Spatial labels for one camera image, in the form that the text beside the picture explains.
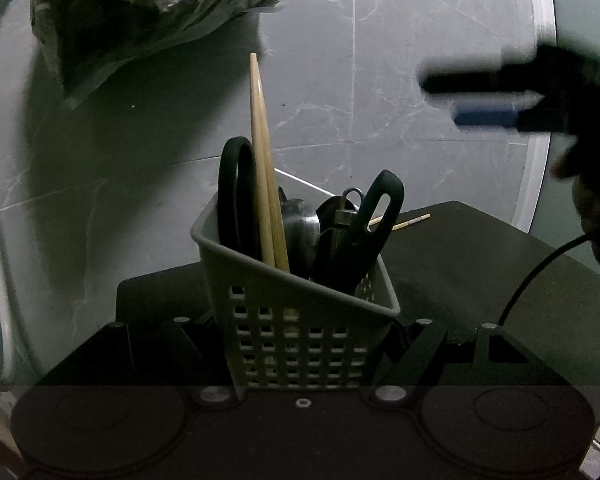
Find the stainless steel ladle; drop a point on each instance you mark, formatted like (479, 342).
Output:
(300, 230)

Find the wooden chopstick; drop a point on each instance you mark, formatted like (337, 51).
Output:
(257, 160)
(376, 220)
(412, 221)

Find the grey perforated plastic basket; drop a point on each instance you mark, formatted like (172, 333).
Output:
(300, 350)

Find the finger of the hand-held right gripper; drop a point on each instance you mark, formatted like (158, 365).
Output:
(470, 80)
(485, 116)

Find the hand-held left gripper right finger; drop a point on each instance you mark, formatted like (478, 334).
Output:
(420, 355)

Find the clear plastic bag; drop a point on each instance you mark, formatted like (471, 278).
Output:
(105, 10)

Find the wooden chopsticks pair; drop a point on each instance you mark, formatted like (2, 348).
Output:
(275, 200)

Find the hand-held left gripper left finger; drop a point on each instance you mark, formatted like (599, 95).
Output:
(180, 347)

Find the dark metal spoon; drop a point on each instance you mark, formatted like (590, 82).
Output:
(330, 210)

